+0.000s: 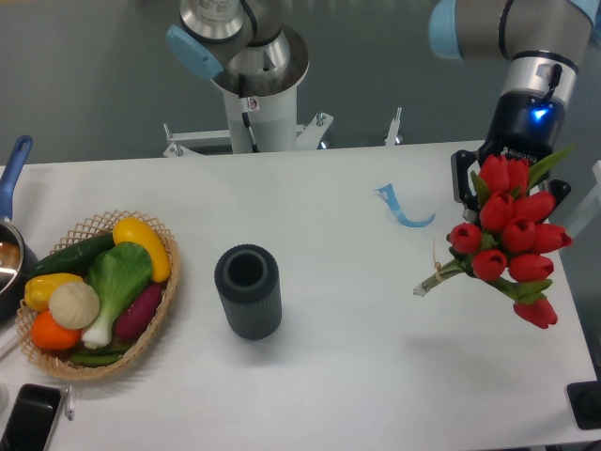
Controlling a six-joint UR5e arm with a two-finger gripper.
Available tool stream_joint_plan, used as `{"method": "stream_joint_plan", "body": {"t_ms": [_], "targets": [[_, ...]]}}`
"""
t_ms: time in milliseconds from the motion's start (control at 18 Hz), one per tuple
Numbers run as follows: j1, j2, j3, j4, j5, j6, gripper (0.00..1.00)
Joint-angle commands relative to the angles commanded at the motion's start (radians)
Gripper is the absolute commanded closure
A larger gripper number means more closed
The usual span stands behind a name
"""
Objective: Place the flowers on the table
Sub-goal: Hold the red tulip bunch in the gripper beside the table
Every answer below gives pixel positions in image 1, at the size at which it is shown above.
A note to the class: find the yellow bell pepper toy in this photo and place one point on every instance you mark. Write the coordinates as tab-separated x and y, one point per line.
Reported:
39	289

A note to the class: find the black device table corner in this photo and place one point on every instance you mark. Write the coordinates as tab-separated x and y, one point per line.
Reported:
584	399

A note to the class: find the purple sweet potato toy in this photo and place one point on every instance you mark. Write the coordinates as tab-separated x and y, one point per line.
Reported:
134	321

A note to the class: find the green bok choy toy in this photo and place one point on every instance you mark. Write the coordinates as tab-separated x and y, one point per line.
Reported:
118	276

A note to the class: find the light blue plastic strip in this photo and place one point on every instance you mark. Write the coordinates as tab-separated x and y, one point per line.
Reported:
388	195

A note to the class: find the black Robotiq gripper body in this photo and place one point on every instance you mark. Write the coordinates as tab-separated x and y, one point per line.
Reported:
523	127

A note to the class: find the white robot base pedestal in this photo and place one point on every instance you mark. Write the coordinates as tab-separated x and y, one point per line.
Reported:
254	59

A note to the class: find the silver metal clip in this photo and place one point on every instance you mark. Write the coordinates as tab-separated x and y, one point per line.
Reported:
69	404

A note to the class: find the green pea pod toy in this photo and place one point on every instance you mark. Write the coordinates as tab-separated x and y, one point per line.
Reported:
97	358

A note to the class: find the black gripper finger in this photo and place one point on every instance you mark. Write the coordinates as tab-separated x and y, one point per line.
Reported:
553	192
461	162

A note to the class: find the white metal frame bracket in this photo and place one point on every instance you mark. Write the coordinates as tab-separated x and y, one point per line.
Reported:
314	135

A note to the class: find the black smartphone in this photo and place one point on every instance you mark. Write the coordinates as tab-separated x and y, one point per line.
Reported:
32	418

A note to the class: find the green cucumber toy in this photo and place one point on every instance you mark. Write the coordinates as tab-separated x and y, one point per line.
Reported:
76	258

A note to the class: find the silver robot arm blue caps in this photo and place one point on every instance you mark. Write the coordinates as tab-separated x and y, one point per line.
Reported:
544	42

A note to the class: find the red tulip bouquet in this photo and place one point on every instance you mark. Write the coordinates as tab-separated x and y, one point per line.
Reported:
507	242

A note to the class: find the blue handled saucepan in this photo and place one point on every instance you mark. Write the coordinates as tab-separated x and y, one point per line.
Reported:
17	259

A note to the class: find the dark grey ribbed vase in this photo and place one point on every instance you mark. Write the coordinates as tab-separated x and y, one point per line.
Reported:
248	282

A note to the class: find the orange fruit toy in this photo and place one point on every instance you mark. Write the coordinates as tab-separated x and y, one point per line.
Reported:
47	334

